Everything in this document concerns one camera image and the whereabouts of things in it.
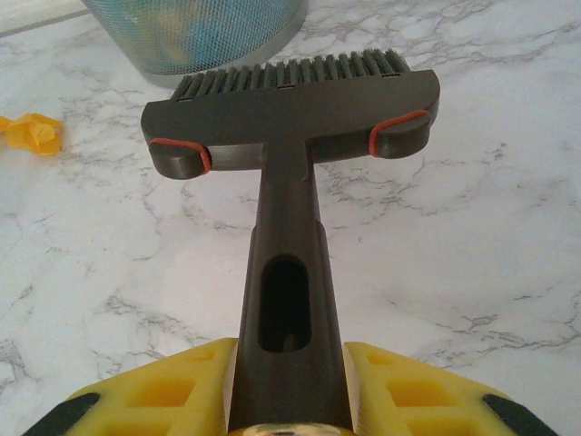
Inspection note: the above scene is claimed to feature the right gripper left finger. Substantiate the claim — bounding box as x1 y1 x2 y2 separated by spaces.
26 338 240 436

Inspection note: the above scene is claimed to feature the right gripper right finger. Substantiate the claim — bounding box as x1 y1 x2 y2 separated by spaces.
342 340 559 436

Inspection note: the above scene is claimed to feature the dark brown hand brush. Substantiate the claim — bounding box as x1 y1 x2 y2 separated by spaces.
140 47 441 436

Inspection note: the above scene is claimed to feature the orange paper scrap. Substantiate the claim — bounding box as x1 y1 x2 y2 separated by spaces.
0 113 64 158

